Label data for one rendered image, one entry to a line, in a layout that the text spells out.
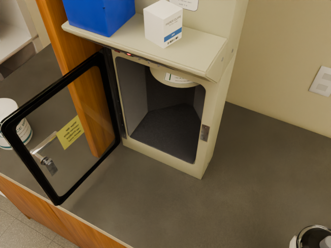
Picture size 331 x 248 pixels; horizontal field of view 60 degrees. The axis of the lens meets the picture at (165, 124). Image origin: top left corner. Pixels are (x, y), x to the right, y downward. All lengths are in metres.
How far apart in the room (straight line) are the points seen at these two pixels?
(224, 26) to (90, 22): 0.25
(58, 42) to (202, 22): 0.34
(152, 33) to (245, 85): 0.73
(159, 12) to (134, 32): 0.08
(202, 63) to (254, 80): 0.69
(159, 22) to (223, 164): 0.67
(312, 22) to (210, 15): 0.51
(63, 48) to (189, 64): 0.35
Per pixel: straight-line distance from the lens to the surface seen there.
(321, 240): 0.77
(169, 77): 0.75
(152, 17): 0.54
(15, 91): 1.44
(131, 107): 0.95
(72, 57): 0.78
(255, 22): 1.06
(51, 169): 0.81
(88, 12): 0.58
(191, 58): 0.53
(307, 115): 1.26
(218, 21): 0.58
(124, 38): 0.58
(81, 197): 1.02
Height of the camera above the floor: 1.83
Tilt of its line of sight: 51 degrees down
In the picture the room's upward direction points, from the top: straight up
